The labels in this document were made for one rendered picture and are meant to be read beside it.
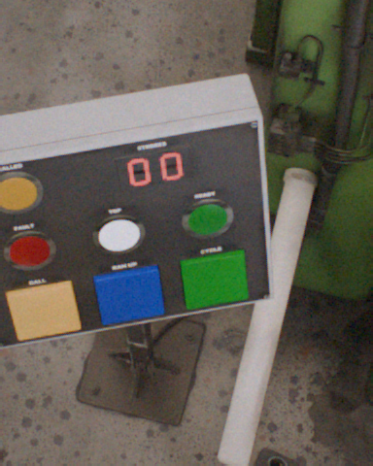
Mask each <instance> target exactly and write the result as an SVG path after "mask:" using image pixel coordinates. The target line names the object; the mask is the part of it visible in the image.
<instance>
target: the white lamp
mask: <svg viewBox="0 0 373 466"><path fill-rule="evenodd" d="M138 238H139V231H138V229H137V226H136V225H135V224H134V223H132V222H130V221H125V220H117V221H113V222H111V223H109V224H106V225H105V226H104V227H103V229H102V230H101V232H100V235H99V240H100V243H101V244H102V245H103V246H104V247H105V249H108V250H127V249H130V248H131V246H133V245H134V244H135V243H136V242H137V240H138Z"/></svg>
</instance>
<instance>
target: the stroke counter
mask: <svg viewBox="0 0 373 466"><path fill-rule="evenodd" d="M173 156H176V157H177V164H174V165H168V166H165V158H167V157H173ZM143 161H144V167H146V169H144V170H139V171H133V169H132V163H138V162H143ZM160 163H161V167H166V168H162V169H161V170H162V178H163V179H167V181H169V180H175V179H178V178H179V176H181V175H182V168H181V165H180V166H178V165H179V164H181V160H180V155H176V154H175V153H172V154H166V155H163V157H161V158H160ZM128 166H129V174H133V175H139V174H146V175H147V180H146V181H145V182H138V183H135V182H134V176H133V175H130V180H131V184H135V185H140V184H146V183H148V182H150V181H151V178H150V171H146V170H149V164H148V160H143V159H137V160H131V163H128ZM174 167H178V173H179V176H174V177H169V178H167V174H166V169H168V168H174Z"/></svg>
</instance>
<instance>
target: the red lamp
mask: <svg viewBox="0 0 373 466"><path fill-rule="evenodd" d="M49 254H51V247H49V245H48V243H47V242H46V241H44V240H43V239H41V238H37V237H25V238H21V239H19V240H17V241H16V242H14V244H13V245H12V248H11V249H10V257H11V258H12V260H13V261H14V262H16V263H17V264H19V265H23V266H32V267H34V265H38V264H40V263H42V262H44V261H45V260H46V259H47V258H48V256H49Z"/></svg>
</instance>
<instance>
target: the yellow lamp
mask: <svg viewBox="0 0 373 466"><path fill-rule="evenodd" d="M36 198H37V188H36V186H35V184H34V183H32V182H30V181H28V180H26V179H22V178H12V179H7V180H5V181H2V182H1V183H0V205H1V206H2V207H4V208H7V210H13V211H17V210H22V208H25V207H27V206H29V205H31V204H32V203H33V202H34V201H35V199H36Z"/></svg>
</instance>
